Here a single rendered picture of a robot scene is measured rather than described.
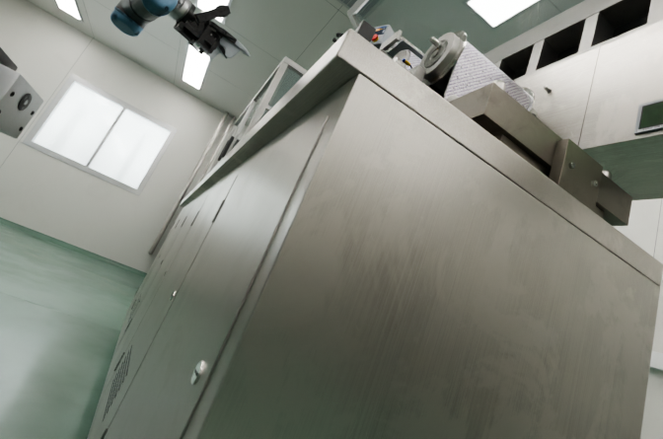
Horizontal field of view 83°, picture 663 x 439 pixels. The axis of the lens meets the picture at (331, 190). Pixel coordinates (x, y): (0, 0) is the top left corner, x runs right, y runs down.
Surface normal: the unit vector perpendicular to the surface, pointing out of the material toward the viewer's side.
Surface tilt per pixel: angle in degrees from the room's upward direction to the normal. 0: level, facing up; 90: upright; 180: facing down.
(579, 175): 90
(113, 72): 90
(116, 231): 90
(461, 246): 90
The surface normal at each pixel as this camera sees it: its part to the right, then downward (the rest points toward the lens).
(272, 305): 0.43, -0.10
